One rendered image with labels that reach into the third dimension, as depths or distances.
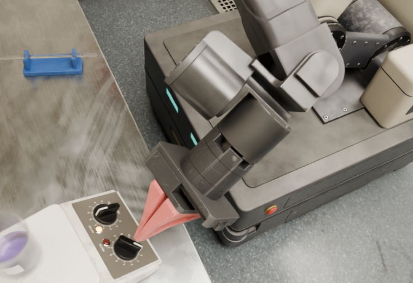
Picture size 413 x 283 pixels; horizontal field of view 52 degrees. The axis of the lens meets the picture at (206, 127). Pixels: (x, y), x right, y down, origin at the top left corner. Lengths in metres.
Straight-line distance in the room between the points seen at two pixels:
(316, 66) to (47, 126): 0.48
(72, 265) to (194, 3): 1.70
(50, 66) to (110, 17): 1.23
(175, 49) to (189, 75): 0.98
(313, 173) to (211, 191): 0.77
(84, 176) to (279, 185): 0.60
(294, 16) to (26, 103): 0.50
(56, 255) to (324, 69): 0.36
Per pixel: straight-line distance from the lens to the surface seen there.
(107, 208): 0.58
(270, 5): 0.41
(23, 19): 0.92
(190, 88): 0.39
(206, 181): 0.41
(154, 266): 0.58
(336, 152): 1.23
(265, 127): 0.40
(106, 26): 1.97
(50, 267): 0.54
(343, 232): 1.54
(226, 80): 0.39
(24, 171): 0.70
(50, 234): 0.55
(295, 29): 0.41
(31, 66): 0.81
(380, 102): 1.28
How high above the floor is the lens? 1.34
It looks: 56 degrees down
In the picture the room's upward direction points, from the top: 9 degrees clockwise
